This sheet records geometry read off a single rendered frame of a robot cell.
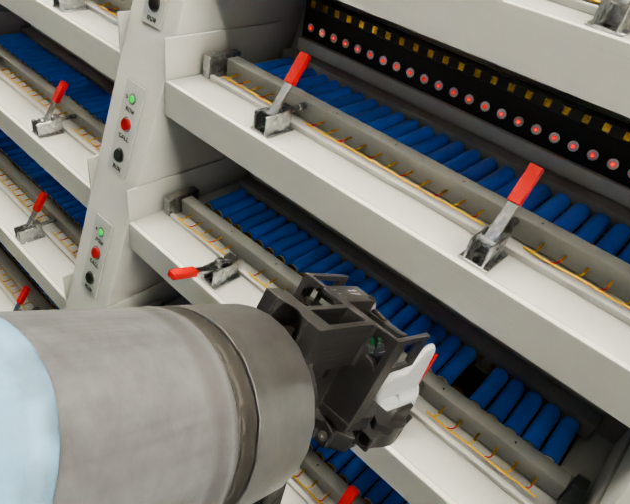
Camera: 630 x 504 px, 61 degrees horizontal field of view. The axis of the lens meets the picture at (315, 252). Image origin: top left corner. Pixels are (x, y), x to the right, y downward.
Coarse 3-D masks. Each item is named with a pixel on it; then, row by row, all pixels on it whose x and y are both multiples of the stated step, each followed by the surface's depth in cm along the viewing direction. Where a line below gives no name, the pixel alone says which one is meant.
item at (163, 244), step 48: (144, 192) 71; (192, 192) 75; (144, 240) 71; (192, 240) 71; (192, 288) 67; (240, 288) 66; (432, 432) 54; (432, 480) 50; (480, 480) 51; (528, 480) 51; (576, 480) 49
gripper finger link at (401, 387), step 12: (432, 348) 38; (420, 360) 37; (396, 372) 36; (408, 372) 37; (420, 372) 39; (384, 384) 35; (396, 384) 36; (408, 384) 38; (384, 396) 36; (396, 396) 38; (408, 396) 39; (384, 408) 35
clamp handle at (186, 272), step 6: (216, 258) 64; (216, 264) 65; (174, 270) 60; (180, 270) 60; (186, 270) 61; (192, 270) 61; (198, 270) 62; (204, 270) 63; (210, 270) 63; (216, 270) 64; (174, 276) 59; (180, 276) 60; (186, 276) 60; (192, 276) 61
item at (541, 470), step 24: (192, 216) 74; (216, 216) 72; (216, 240) 70; (240, 240) 69; (264, 264) 67; (288, 288) 65; (432, 384) 56; (456, 408) 54; (480, 408) 54; (480, 432) 53; (504, 432) 52; (504, 456) 52; (528, 456) 51; (552, 480) 49
